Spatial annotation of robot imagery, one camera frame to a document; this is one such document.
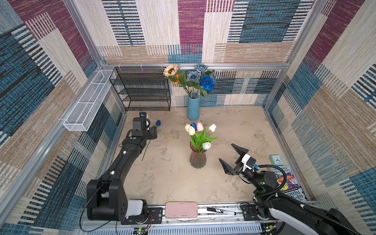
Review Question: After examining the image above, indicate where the white wire mesh basket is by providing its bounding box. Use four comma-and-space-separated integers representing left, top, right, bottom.
63, 70, 113, 132

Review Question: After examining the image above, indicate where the yellow tulip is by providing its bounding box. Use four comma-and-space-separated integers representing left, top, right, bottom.
188, 126, 199, 152

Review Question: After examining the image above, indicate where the pink case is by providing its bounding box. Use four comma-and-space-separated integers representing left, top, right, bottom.
164, 201, 198, 218

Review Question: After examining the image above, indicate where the dark red glass vase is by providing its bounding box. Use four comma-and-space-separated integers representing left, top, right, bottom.
190, 143, 207, 168

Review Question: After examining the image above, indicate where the black marker pen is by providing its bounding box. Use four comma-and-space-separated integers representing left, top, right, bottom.
207, 207, 237, 215

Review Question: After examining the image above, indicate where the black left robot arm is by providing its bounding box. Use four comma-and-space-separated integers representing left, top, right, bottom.
86, 112, 157, 223

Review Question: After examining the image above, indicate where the orange marigold flower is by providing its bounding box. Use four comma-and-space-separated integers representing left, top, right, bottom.
171, 74, 180, 85

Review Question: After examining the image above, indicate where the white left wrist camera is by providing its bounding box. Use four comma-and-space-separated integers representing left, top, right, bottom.
139, 112, 148, 118

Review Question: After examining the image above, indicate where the pink tulip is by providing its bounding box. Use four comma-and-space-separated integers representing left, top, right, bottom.
196, 122, 204, 146

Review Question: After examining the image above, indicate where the cream white tulip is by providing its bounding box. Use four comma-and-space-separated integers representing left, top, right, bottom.
185, 124, 191, 132

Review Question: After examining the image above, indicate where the pale white tulip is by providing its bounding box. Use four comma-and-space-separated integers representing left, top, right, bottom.
199, 142, 211, 153

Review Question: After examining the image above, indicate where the small teal clock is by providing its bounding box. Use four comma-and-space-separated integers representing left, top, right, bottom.
269, 155, 285, 166

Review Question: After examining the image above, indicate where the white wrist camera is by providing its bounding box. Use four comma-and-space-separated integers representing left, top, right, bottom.
241, 154, 259, 172
139, 112, 148, 118

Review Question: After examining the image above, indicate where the black mesh shelf rack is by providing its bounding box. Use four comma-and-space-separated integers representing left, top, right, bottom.
109, 67, 171, 111

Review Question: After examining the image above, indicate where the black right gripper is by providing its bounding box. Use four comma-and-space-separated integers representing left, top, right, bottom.
219, 144, 260, 188

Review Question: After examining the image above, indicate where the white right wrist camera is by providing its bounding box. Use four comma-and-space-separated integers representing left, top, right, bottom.
241, 154, 259, 172

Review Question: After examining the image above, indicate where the colourful book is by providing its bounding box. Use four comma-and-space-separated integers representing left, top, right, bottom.
280, 166, 307, 203

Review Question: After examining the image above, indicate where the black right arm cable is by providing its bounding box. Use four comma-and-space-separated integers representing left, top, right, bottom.
239, 164, 362, 235

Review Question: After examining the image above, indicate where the light blue ceramic vase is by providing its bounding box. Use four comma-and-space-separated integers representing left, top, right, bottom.
187, 93, 200, 121

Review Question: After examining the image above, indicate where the blue rose bouquet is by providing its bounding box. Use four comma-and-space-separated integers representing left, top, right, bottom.
184, 64, 215, 97

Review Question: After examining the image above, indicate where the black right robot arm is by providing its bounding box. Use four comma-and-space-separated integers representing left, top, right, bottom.
219, 144, 358, 235

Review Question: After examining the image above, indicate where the cream sunflower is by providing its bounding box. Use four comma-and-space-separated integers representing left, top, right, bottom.
163, 64, 191, 96

